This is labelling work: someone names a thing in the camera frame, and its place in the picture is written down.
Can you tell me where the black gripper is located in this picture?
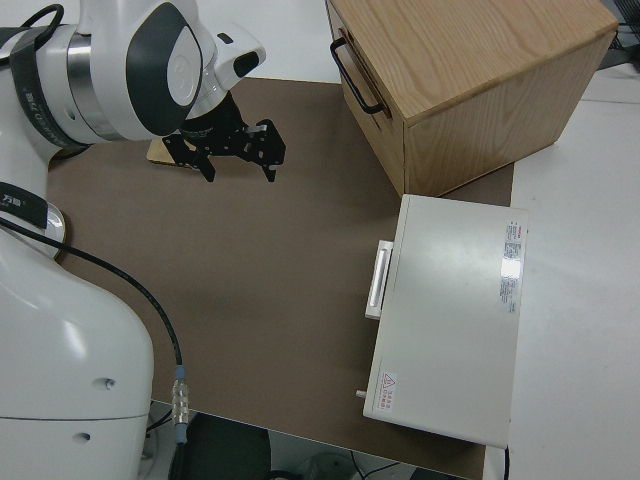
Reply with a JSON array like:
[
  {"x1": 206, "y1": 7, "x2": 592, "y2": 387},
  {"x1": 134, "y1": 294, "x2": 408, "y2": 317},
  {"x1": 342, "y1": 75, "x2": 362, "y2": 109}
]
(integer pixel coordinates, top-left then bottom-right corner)
[{"x1": 162, "y1": 95, "x2": 288, "y2": 185}]

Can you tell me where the small wooden block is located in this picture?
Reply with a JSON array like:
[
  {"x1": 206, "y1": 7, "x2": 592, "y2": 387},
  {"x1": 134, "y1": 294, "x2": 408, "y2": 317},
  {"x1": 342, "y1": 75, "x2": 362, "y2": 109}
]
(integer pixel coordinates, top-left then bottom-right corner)
[{"x1": 145, "y1": 138, "x2": 177, "y2": 165}]

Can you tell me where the brown table mat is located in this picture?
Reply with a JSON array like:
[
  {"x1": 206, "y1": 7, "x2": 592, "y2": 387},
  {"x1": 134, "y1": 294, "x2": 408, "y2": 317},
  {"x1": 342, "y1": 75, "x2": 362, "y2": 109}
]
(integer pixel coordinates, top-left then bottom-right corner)
[{"x1": 43, "y1": 77, "x2": 516, "y2": 480}]

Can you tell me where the light wooden drawer box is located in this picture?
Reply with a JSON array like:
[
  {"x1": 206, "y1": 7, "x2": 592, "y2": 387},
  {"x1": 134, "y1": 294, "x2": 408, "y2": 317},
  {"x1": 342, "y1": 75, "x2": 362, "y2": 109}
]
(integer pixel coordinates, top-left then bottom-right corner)
[{"x1": 324, "y1": 0, "x2": 619, "y2": 197}]

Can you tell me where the white toaster oven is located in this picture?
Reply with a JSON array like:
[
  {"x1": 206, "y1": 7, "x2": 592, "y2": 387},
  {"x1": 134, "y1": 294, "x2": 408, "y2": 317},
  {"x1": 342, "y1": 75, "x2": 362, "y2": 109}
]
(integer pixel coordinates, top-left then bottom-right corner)
[{"x1": 353, "y1": 193, "x2": 530, "y2": 448}]

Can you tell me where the black chair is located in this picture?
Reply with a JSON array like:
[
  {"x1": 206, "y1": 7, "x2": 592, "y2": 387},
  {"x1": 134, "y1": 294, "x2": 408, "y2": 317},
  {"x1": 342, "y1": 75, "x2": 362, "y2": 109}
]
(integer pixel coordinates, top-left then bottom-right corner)
[{"x1": 169, "y1": 413, "x2": 274, "y2": 480}]

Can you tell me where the dark desk equipment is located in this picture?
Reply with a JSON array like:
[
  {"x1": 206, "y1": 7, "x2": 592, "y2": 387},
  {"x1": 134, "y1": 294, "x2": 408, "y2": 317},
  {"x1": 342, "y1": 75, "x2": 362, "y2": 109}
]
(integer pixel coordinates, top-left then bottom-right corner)
[{"x1": 607, "y1": 0, "x2": 640, "y2": 76}]

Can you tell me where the black drawer box handle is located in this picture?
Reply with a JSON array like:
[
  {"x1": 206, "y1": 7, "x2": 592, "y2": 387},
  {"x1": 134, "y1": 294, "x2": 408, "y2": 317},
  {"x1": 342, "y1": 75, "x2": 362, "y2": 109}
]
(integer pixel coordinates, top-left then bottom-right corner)
[{"x1": 329, "y1": 38, "x2": 386, "y2": 115}]

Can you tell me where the toaster oven door handle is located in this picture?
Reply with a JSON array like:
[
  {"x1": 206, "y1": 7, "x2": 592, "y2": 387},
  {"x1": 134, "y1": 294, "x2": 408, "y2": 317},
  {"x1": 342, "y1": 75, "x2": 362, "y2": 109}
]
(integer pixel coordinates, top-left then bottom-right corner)
[{"x1": 364, "y1": 240, "x2": 395, "y2": 320}]

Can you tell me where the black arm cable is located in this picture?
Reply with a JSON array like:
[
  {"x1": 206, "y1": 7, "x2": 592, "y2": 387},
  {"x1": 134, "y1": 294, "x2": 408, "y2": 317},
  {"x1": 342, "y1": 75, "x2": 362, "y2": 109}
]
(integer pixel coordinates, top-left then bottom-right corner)
[{"x1": 0, "y1": 3, "x2": 192, "y2": 480}]

